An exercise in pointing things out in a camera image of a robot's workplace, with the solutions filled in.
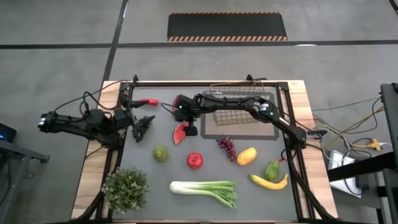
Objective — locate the black hazard-striped floor mat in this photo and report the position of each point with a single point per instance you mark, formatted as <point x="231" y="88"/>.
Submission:
<point x="227" y="26"/>

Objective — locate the black side bracket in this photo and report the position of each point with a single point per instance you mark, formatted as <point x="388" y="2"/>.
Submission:
<point x="317" y="133"/>

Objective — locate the brown placemat with black border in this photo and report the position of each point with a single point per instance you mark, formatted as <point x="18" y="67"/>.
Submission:
<point x="242" y="132"/>

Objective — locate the yellow power plug splitter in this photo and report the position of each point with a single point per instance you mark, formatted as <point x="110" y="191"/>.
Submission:
<point x="374" y="144"/>

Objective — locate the watermelon slice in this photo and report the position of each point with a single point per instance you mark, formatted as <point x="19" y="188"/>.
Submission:
<point x="178" y="137"/>

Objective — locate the white box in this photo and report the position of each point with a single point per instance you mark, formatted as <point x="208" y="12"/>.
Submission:
<point x="337" y="161"/>

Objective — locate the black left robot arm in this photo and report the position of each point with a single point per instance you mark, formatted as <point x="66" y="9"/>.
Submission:
<point x="77" y="124"/>

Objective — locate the orange mango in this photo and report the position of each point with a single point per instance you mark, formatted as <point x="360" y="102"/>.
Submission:
<point x="247" y="156"/>

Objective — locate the green potted plant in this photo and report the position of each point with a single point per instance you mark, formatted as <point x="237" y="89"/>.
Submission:
<point x="125" y="189"/>

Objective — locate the small red tag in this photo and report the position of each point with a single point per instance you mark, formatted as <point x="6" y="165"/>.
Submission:
<point x="282" y="160"/>

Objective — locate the black aluminium table frame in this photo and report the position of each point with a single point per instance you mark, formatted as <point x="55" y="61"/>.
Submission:
<point x="186" y="83"/>

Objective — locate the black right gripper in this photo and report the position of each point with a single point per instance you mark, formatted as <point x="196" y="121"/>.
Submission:
<point x="186" y="109"/>

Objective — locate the purple grape bunch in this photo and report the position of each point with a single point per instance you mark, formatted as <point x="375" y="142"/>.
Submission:
<point x="228" y="146"/>

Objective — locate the green pear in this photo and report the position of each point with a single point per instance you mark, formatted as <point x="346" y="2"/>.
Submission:
<point x="160" y="154"/>

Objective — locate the yellow banana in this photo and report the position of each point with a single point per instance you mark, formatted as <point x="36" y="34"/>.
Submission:
<point x="267" y="185"/>

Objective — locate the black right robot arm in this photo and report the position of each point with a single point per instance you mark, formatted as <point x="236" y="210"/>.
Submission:
<point x="236" y="104"/>

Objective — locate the black metal stand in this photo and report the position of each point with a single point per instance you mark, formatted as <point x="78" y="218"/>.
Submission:
<point x="390" y="109"/>

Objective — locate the grey desk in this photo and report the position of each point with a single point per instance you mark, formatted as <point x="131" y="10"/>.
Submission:
<point x="18" y="152"/>

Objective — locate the black device with blue light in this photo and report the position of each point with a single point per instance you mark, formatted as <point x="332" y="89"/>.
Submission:
<point x="7" y="133"/>

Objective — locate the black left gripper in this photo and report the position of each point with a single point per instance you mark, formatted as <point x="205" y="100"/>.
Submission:
<point x="127" y="115"/>

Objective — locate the grey table mat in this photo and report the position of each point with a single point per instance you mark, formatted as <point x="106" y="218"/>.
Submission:
<point x="158" y="199"/>

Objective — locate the green bell pepper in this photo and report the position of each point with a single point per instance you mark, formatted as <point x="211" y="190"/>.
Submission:
<point x="272" y="170"/>

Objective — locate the green and white leek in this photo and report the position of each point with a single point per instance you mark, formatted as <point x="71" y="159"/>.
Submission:
<point x="199" y="187"/>

